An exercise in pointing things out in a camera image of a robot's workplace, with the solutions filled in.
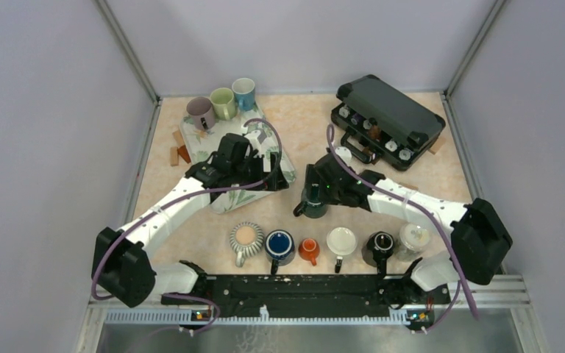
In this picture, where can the lilac purple mug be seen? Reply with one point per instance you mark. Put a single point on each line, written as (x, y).
(200, 111)

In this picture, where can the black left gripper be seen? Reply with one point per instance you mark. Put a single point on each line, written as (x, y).
(273, 180)

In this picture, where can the clear floral glass jar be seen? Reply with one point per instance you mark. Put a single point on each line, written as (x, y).
(411, 242)

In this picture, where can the white ribbed mug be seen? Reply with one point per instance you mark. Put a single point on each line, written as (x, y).
(341, 244)

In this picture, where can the light green mug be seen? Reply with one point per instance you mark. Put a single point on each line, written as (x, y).
(224, 104)

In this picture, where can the navy blue mug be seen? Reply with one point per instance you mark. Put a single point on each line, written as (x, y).
(280, 249)

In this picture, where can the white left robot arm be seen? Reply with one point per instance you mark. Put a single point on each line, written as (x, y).
(121, 261)

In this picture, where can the wooden blocks beside tray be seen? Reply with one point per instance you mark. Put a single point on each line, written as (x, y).
(179, 152)

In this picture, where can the wooden block behind case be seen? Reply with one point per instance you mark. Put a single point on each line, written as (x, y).
(437, 145)

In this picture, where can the small orange mug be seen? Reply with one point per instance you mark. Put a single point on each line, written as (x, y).
(309, 250)

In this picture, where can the light blue mug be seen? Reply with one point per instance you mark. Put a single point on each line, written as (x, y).
(244, 91)

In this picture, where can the white floral tray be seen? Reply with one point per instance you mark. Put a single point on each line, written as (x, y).
(200, 144)

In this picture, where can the black poker chip case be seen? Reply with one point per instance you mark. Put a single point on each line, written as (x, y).
(382, 123)

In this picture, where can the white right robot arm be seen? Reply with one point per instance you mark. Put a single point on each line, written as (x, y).
(477, 239)

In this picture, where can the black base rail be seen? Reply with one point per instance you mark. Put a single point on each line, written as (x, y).
(312, 295)

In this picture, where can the black mug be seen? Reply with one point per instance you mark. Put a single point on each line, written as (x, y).
(377, 250)

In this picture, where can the striped grey white mug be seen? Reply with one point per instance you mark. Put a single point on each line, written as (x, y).
(246, 240)

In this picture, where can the dark green mug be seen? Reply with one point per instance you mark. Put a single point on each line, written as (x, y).
(310, 204)

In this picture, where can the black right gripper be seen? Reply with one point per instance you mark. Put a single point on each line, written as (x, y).
(313, 176)

